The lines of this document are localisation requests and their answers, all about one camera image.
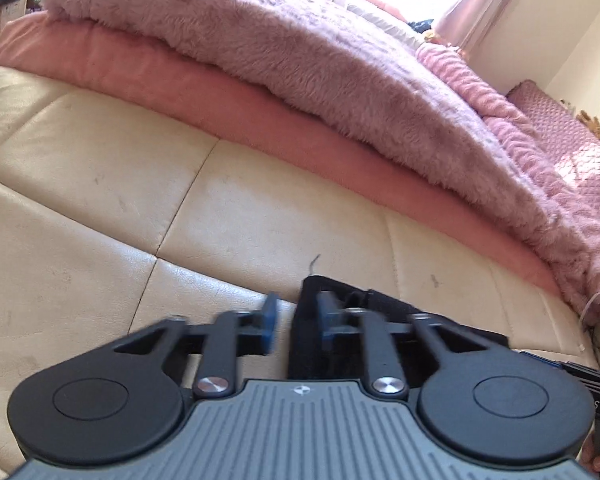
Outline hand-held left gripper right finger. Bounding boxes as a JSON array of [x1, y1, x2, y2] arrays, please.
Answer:
[[316, 290, 508, 401]]

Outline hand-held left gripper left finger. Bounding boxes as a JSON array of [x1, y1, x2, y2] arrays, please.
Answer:
[[115, 292, 279, 401]]

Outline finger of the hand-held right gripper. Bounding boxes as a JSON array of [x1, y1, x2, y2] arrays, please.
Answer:
[[517, 351, 600, 390]]

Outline black pants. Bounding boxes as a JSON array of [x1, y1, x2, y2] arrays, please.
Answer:
[[286, 275, 512, 382]]

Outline cream leather sofa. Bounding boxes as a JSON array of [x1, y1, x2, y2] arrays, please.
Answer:
[[0, 65, 600, 476]]

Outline salmon pink blanket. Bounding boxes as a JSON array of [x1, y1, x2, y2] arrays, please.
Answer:
[[0, 10, 563, 295]]

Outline pink quilted cover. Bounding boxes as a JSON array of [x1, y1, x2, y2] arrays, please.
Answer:
[[506, 79, 600, 241]]

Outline small brown figurines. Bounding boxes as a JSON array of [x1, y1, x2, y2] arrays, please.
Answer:
[[574, 109, 600, 143]]

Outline fluffy mauve blanket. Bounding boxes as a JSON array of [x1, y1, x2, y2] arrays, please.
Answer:
[[39, 0, 600, 317]]

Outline pink ribbed blanket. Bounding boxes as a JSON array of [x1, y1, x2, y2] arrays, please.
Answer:
[[414, 42, 600, 281]]

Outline white quilt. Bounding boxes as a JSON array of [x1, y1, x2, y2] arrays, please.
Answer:
[[347, 2, 422, 45]]

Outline pink curtain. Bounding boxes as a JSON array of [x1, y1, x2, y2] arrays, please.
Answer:
[[432, 0, 540, 56]]

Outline cardboard box with blue stripe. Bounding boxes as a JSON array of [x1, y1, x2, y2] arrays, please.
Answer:
[[0, 0, 29, 47]]

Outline white cable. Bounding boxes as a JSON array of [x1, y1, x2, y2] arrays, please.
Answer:
[[577, 291, 600, 356]]

